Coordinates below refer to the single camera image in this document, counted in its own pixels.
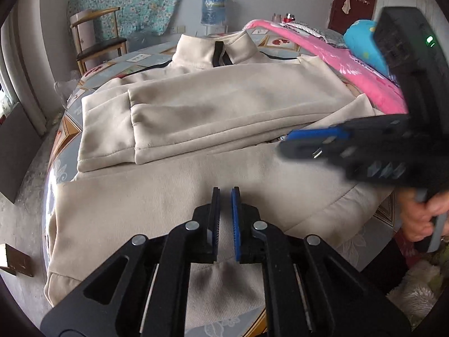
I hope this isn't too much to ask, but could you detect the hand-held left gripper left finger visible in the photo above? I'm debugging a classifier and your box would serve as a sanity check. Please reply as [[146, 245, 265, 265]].
[[40, 187, 222, 337]]

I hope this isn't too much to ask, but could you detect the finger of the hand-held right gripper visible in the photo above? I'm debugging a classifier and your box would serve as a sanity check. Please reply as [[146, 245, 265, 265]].
[[278, 138, 409, 185], [286, 114, 411, 144]]

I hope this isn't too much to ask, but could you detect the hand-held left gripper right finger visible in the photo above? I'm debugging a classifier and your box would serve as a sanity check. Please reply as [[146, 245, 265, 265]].
[[230, 187, 411, 337]]

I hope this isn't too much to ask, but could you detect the beige zip jacket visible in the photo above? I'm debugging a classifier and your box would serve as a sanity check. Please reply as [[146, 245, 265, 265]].
[[44, 31, 397, 327]]

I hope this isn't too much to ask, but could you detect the person's right hand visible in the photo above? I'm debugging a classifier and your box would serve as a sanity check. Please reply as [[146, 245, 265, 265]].
[[400, 186, 449, 243]]

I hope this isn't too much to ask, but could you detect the blue dotted pillow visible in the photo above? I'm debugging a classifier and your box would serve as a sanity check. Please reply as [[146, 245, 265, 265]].
[[343, 19, 397, 78]]

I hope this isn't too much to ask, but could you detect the pink blanket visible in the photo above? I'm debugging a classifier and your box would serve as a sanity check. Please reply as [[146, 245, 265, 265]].
[[242, 19, 409, 115]]

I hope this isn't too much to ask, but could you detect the grey lace-edged cloth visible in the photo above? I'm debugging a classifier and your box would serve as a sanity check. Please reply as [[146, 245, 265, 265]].
[[281, 21, 346, 49]]

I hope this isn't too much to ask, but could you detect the white water dispenser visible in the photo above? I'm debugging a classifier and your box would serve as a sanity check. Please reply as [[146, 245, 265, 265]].
[[200, 24, 229, 37]]

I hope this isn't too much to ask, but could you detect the person's fluffy robe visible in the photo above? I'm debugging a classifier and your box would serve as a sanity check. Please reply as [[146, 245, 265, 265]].
[[386, 260, 449, 324]]

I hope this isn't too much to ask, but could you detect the blue water bottle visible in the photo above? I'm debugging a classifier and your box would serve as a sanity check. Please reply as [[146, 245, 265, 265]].
[[201, 0, 228, 26]]

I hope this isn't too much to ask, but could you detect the fruit patterned tablecloth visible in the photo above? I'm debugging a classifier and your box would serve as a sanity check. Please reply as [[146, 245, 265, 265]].
[[42, 31, 404, 337]]

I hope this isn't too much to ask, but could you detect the clear plastic bag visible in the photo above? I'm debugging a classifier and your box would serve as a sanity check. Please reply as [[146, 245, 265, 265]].
[[54, 70, 83, 102]]

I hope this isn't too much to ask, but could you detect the brown cardboard box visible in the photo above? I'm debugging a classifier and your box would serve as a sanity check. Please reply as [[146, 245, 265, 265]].
[[0, 243, 36, 277]]

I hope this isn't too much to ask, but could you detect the wooden chair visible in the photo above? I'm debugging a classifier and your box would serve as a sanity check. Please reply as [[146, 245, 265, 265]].
[[69, 7, 129, 76]]

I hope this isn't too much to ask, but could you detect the dark grey cabinet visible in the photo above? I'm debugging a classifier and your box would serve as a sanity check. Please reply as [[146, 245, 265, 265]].
[[0, 102, 36, 204]]

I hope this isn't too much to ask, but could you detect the pale pink tall bin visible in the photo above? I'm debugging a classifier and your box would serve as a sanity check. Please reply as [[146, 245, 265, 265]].
[[77, 24, 96, 49]]

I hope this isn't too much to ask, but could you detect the grey curtain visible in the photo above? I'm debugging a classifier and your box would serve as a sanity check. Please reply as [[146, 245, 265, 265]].
[[0, 0, 47, 137]]

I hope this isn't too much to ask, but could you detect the teal floral wall cloth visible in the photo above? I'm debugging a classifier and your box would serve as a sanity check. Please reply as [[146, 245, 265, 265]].
[[68, 0, 195, 36]]

